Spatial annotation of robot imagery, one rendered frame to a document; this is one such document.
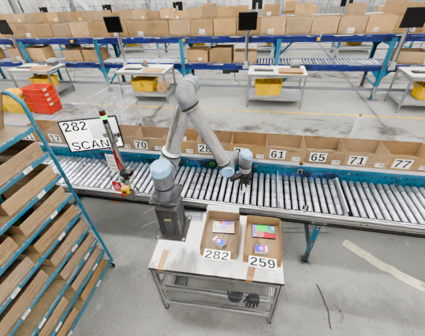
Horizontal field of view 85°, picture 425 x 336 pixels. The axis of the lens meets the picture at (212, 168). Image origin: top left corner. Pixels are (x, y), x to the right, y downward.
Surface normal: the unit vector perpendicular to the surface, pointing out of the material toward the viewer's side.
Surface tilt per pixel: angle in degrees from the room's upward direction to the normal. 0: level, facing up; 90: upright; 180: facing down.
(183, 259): 0
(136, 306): 0
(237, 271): 0
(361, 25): 90
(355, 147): 89
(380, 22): 89
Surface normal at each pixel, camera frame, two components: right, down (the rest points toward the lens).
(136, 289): -0.04, -0.79
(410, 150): -0.19, 0.61
